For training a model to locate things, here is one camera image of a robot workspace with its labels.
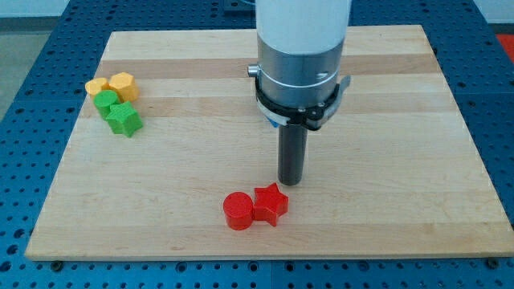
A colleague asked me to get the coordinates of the green star block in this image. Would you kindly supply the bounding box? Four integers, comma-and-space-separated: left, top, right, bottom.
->
105, 101, 143, 137

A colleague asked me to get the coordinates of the red cylinder block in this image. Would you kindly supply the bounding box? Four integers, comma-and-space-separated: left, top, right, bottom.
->
222, 192, 253, 230

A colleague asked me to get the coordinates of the blue perforated table plate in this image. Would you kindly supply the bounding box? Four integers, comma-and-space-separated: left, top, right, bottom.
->
1, 1, 513, 288

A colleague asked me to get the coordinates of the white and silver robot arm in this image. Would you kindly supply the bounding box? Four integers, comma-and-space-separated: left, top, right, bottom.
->
247, 0, 352, 185

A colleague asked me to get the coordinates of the red star block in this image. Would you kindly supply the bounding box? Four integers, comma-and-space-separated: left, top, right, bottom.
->
253, 182, 289, 226

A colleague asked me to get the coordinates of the yellow heart block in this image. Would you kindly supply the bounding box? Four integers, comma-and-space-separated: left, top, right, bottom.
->
84, 77, 110, 99

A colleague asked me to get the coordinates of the yellow hexagon block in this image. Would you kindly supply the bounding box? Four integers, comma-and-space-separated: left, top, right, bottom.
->
109, 72, 140, 103

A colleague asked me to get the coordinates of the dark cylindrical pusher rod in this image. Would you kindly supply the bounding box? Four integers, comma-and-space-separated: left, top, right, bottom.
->
278, 125, 308, 186

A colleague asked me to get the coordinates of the green cylinder block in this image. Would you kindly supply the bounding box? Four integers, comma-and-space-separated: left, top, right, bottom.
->
93, 90, 120, 120

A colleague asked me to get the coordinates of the wooden board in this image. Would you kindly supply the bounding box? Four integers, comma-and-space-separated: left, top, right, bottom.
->
26, 25, 513, 261

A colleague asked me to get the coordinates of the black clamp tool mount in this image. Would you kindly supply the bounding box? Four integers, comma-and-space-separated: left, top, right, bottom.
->
255, 75, 351, 131

